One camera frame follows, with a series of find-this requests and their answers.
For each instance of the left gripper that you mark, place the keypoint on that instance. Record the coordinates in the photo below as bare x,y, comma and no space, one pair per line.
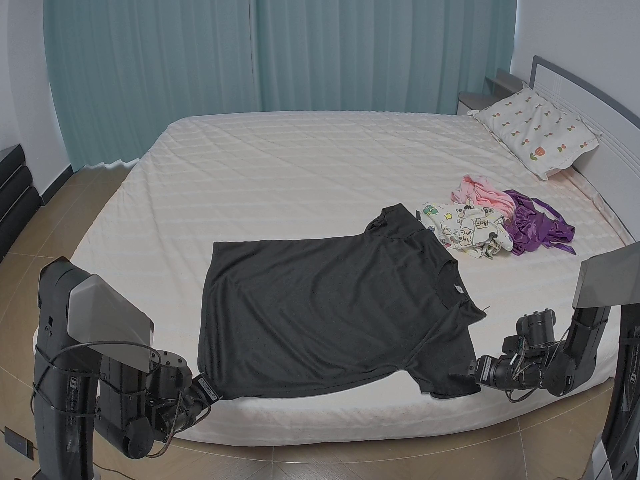
197,400

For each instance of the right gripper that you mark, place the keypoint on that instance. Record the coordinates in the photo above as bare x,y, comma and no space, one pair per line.
491,372

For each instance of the black T-shirt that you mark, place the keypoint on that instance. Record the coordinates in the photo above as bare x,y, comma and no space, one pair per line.
325,308

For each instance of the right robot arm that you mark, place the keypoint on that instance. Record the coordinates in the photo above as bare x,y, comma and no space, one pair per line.
575,353

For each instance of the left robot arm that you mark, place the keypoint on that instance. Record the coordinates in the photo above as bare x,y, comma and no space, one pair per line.
65,368

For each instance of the bed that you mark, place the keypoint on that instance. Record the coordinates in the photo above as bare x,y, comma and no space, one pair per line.
300,168

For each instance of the white printed garment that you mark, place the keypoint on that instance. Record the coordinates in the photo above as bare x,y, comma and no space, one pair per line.
465,230

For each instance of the purple satin garment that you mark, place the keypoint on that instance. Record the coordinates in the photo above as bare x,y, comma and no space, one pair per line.
530,223

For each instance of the pink garment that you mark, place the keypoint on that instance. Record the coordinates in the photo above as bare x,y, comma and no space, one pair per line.
482,195

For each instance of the black power adapter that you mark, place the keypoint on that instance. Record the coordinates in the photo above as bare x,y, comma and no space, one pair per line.
17,443

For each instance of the white printed pillow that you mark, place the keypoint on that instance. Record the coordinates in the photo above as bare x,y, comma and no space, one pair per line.
535,123

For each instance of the grey bedside table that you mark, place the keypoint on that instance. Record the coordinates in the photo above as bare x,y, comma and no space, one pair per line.
470,100

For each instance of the black chest of drawers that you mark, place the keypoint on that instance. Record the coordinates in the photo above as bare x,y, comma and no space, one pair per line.
17,193

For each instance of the blue-green curtain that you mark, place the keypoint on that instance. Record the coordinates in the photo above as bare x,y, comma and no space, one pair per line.
150,68
390,43

